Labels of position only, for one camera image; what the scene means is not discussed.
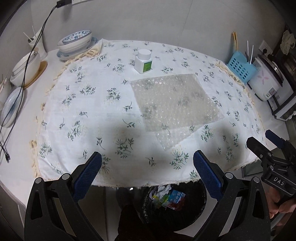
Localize blue white patterned bowl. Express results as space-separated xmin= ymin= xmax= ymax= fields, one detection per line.
xmin=57 ymin=30 xmax=92 ymax=53

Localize wooden trivet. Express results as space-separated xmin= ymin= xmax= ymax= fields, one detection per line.
xmin=23 ymin=61 xmax=48 ymax=89

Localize wooden chopsticks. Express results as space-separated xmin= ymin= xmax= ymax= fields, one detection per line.
xmin=232 ymin=32 xmax=238 ymax=51

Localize clear bubble wrap sheet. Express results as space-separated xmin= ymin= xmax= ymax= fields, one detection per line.
xmin=131 ymin=74 xmax=224 ymax=150

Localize right wall socket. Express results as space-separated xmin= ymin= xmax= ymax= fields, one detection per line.
xmin=258 ymin=40 xmax=273 ymax=56

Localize blue milk carton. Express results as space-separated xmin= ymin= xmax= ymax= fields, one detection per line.
xmin=166 ymin=190 xmax=185 ymax=210

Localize white paper cup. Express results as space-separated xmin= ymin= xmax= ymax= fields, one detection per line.
xmin=28 ymin=35 xmax=47 ymax=60

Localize black trash bin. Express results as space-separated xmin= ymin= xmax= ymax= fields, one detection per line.
xmin=134 ymin=184 xmax=220 ymax=241

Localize striped blue plate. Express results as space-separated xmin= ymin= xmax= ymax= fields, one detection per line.
xmin=1 ymin=86 xmax=24 ymax=128

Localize person's right hand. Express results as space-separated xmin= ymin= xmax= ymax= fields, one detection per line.
xmin=266 ymin=187 xmax=295 ymax=225

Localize white tissue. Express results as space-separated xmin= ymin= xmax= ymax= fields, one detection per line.
xmin=156 ymin=184 xmax=171 ymax=199

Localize white floral tablecloth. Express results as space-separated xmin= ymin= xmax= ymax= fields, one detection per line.
xmin=35 ymin=40 xmax=264 ymax=187

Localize white green pill bottle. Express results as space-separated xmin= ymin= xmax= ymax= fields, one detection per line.
xmin=134 ymin=49 xmax=152 ymax=74

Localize black charger cable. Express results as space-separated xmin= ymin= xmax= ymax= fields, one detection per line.
xmin=0 ymin=0 xmax=72 ymax=163

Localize green drink carton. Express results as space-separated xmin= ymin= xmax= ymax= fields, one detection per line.
xmin=152 ymin=194 xmax=169 ymax=207

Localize blue utensil holder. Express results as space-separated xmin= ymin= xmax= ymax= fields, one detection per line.
xmin=227 ymin=51 xmax=257 ymax=84

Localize white rice cooker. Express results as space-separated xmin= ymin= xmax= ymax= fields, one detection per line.
xmin=247 ymin=55 xmax=283 ymax=101

